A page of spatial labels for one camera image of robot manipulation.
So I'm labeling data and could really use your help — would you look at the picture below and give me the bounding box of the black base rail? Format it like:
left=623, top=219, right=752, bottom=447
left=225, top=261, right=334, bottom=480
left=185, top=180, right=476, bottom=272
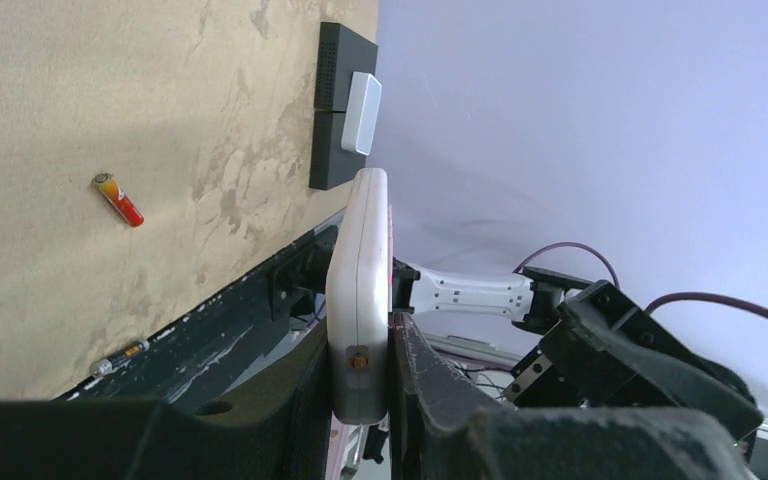
left=60, top=212, right=344, bottom=411

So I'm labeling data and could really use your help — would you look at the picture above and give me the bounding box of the white device on box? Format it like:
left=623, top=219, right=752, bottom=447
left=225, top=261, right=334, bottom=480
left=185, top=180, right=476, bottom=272
left=340, top=71, right=382, bottom=156

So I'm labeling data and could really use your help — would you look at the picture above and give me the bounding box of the red AAA battery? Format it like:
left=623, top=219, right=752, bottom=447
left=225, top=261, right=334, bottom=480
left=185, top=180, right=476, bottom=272
left=92, top=172, right=145, bottom=228

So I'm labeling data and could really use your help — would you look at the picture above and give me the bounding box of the white red remote control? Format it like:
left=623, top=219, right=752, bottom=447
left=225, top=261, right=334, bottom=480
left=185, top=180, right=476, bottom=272
left=325, top=168, right=392, bottom=426

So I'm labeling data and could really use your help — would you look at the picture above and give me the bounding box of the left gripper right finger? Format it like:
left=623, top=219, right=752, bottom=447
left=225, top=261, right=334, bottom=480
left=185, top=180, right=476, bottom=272
left=388, top=314, right=754, bottom=479

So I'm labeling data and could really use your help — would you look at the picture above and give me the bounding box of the black perforated box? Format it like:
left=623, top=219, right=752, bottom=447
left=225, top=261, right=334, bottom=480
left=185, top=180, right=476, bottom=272
left=309, top=21, right=378, bottom=191

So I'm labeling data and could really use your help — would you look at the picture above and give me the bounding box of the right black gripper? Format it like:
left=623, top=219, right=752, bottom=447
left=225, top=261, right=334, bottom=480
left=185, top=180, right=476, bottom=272
left=503, top=280, right=764, bottom=457

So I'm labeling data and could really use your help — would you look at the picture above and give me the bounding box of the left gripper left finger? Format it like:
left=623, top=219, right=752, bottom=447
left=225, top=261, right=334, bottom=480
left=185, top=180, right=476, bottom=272
left=0, top=324, right=332, bottom=479

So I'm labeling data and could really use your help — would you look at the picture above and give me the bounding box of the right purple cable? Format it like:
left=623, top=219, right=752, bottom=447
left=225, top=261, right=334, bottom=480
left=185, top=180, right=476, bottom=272
left=513, top=241, right=768, bottom=342

